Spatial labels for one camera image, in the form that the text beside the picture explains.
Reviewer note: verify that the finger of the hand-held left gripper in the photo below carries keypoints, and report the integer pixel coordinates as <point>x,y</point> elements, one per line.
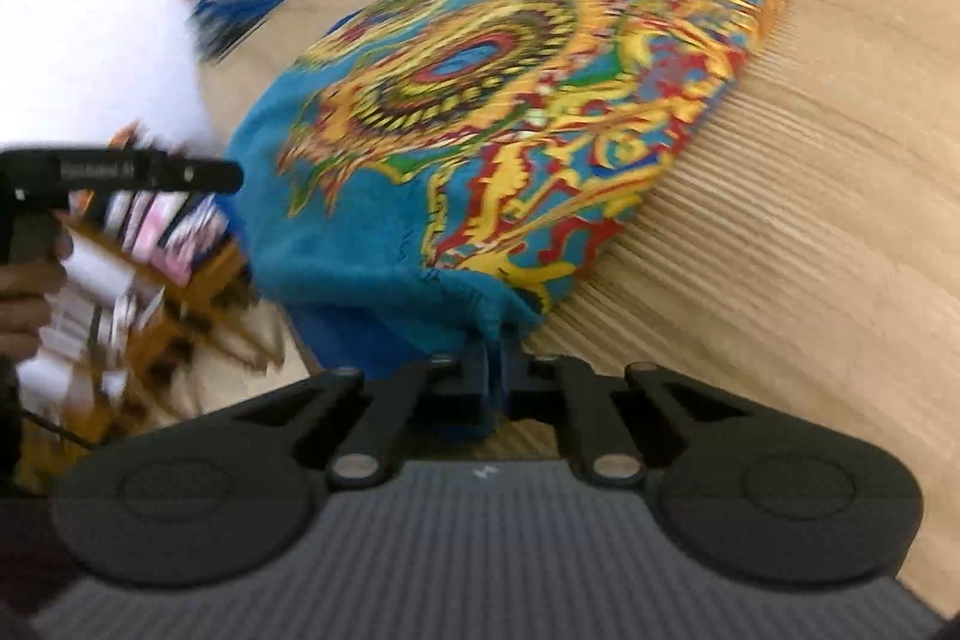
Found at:
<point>210,175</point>

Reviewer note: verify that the person's left hand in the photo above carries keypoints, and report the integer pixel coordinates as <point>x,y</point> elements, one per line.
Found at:
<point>22,310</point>

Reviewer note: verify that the stack of folded clothes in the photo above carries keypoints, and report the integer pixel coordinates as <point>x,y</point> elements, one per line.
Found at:
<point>97,269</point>

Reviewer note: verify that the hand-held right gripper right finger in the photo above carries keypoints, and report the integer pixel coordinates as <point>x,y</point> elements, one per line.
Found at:
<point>514,385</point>

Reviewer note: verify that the plain blue cloth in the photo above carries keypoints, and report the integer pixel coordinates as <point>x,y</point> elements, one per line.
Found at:
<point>240,14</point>

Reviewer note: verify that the colourful patterned cloth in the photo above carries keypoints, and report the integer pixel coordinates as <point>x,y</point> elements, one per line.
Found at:
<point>360,250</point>

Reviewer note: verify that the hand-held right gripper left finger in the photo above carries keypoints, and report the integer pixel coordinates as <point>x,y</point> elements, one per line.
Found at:
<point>480,385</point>

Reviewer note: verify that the wooden chair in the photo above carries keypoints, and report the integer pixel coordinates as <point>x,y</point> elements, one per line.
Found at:
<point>217,269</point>

